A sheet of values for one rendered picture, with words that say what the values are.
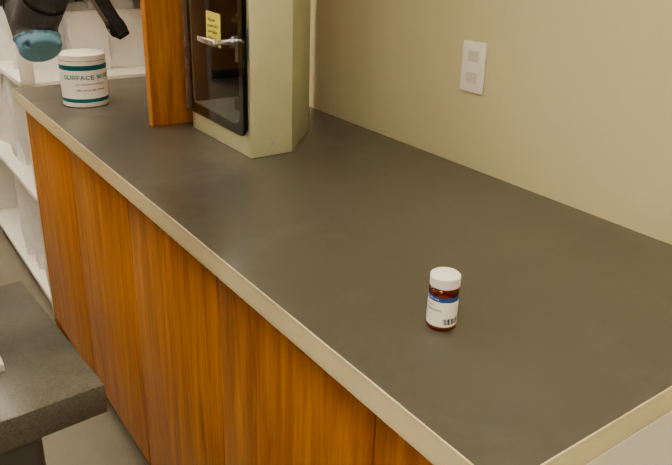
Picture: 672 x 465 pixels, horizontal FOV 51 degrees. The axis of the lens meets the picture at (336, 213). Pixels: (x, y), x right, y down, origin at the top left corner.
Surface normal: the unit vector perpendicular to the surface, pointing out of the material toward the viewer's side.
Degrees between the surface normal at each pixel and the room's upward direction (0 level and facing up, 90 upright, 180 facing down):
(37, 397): 0
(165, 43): 90
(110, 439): 0
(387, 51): 90
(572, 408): 0
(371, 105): 90
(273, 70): 90
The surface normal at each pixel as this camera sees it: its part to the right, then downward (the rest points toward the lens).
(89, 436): 0.03, -0.92
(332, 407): -0.81, 0.20
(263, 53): 0.58, 0.33
